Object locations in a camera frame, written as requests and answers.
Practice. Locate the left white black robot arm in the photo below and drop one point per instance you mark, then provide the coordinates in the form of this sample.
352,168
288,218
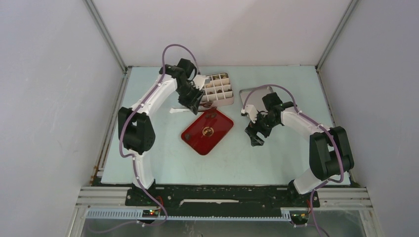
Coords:
135,128

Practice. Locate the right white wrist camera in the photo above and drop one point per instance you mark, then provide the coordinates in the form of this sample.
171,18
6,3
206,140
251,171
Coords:
251,112

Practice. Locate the silver metal tongs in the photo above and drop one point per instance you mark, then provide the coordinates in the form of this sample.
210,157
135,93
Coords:
195,109

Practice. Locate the dark chocolate piece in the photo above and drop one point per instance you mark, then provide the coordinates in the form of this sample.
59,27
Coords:
211,115

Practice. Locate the round foil wrapped chocolate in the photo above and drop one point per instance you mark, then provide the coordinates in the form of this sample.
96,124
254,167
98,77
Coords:
208,131

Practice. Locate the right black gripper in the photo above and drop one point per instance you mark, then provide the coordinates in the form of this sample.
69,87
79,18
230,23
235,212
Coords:
252,130

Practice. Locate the red plastic tray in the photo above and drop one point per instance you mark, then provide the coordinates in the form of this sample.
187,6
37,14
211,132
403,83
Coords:
203,145

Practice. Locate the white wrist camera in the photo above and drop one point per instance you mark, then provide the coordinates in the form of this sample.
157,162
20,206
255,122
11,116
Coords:
251,112
199,81

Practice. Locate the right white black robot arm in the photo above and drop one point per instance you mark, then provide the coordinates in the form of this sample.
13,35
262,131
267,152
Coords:
330,155

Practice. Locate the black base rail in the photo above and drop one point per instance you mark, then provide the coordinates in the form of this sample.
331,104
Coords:
218,200

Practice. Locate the white divided chocolate box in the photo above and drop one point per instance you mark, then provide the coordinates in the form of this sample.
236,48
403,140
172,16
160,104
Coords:
218,90

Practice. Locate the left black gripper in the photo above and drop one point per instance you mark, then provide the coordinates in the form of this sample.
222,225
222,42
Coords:
194,102

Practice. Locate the grey cable duct strip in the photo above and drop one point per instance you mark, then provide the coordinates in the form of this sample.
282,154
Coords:
137,214

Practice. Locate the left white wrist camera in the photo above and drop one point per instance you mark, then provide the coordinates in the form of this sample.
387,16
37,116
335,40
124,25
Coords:
199,81

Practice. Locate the silver metal box lid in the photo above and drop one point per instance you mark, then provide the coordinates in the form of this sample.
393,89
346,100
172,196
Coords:
256,97

